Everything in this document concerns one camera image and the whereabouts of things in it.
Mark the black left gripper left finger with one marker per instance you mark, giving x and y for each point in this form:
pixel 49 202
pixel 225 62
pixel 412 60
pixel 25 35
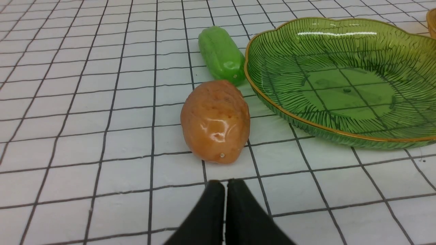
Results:
pixel 204 224

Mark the amber glass leaf plate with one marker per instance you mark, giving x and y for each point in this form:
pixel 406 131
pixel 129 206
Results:
pixel 431 22

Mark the green glass leaf plate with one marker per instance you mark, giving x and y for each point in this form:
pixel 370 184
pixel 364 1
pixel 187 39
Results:
pixel 356 82

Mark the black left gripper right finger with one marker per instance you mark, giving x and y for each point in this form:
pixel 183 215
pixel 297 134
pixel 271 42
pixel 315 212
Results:
pixel 246 222

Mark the orange potato toy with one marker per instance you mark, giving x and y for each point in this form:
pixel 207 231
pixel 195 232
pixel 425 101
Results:
pixel 215 122

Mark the green cucumber toy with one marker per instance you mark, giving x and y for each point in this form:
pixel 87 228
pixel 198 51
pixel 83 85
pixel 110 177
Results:
pixel 221 55

